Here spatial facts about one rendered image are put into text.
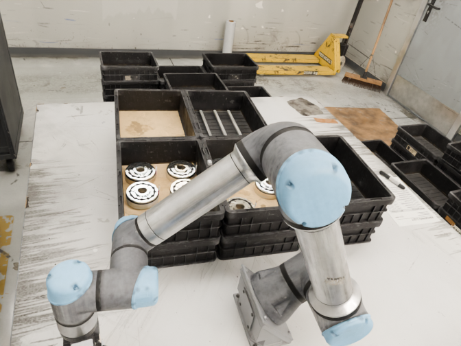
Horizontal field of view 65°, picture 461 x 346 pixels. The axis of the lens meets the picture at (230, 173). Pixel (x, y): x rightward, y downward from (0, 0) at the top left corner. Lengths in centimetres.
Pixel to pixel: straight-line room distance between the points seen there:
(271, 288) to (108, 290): 45
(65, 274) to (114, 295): 9
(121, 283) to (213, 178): 26
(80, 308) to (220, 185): 34
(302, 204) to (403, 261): 94
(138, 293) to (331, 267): 37
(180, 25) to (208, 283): 371
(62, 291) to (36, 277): 54
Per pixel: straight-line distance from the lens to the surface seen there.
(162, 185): 128
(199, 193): 73
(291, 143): 62
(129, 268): 73
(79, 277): 71
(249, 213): 108
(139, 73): 279
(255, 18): 481
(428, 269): 152
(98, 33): 445
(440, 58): 441
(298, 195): 57
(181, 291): 115
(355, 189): 148
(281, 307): 101
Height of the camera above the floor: 166
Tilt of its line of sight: 37 degrees down
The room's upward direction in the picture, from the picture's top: 10 degrees clockwise
